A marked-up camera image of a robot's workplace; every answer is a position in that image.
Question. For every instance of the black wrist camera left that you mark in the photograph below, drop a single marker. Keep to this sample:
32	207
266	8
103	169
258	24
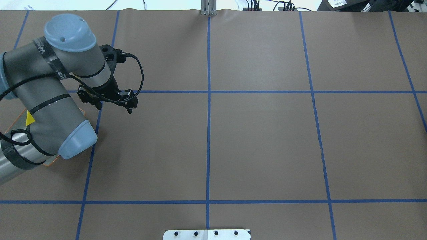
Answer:
113	56

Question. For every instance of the yellow banana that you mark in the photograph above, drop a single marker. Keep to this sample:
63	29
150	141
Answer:
29	119

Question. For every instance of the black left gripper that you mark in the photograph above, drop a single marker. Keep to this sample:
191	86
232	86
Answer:
109	88

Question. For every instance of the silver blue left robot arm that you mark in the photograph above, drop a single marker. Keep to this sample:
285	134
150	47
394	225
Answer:
34	73

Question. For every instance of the aluminium frame post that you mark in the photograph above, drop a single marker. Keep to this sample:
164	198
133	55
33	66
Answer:
209	8

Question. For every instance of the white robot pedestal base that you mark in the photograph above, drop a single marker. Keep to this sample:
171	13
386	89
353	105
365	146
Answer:
208	234

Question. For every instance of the grey square plate orange rim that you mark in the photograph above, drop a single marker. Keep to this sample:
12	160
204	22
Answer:
20	121

